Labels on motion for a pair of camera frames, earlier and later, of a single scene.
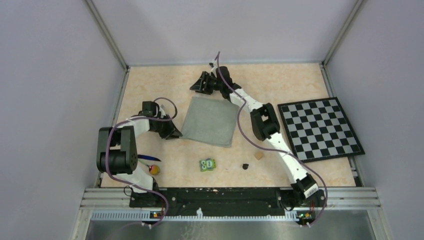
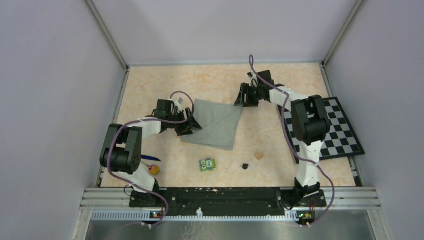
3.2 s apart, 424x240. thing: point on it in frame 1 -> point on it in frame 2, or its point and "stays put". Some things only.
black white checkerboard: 320,130 stays put
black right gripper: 200,87 -> 245,89
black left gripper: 171,131 -> 185,129
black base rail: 223,201 stays put
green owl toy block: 208,164 stays put
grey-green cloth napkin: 210,121 stays put
